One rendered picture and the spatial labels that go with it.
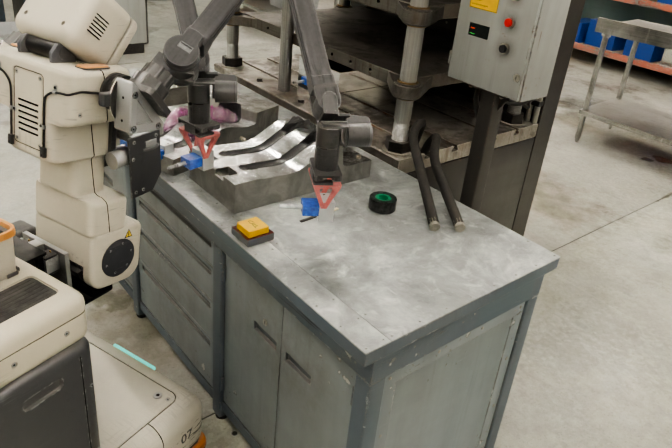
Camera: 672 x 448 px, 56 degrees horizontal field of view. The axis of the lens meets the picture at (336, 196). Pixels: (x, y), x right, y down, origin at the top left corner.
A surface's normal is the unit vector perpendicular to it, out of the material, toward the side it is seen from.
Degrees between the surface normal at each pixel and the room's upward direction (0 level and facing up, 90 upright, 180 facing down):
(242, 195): 90
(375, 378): 90
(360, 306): 0
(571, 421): 1
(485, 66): 90
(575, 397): 0
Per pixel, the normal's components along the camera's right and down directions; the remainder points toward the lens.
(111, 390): 0.09, -0.89
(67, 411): 0.84, 0.31
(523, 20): -0.77, 0.22
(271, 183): 0.63, 0.40
